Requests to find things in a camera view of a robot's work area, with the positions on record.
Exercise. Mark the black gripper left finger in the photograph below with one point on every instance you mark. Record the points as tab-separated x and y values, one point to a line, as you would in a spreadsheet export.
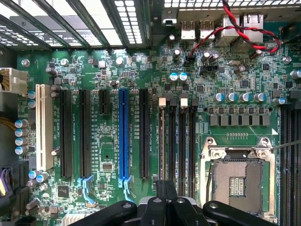
152	214

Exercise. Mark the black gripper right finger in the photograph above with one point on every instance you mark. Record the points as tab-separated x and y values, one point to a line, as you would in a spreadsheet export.
183	214

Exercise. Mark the CPU socket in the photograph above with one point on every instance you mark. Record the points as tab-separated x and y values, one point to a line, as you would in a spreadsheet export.
235	171

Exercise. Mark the silver finned heat sink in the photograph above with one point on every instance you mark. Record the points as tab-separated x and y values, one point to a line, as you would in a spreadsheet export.
70	221

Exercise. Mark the long black expansion slot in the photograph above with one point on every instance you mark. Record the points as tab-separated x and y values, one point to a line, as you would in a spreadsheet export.
144	131
85	131
65	131

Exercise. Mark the blue expansion slot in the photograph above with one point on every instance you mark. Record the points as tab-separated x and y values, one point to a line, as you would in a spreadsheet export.
124	131

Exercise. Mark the green motherboard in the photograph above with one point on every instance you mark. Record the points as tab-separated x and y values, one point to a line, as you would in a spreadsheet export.
108	131

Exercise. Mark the short black expansion slot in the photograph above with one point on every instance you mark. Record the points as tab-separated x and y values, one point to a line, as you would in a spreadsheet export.
104	102

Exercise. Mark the thin metal locking lever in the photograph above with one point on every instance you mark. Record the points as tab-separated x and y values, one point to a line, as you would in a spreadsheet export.
285	144

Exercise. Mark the white expansion slot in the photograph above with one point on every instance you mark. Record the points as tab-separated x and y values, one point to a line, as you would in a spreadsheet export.
43	127

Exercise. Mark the open grey PC case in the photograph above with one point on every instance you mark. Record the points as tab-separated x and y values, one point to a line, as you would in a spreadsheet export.
154	28

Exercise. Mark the white power connector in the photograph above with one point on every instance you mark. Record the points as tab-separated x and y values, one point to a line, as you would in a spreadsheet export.
16	82

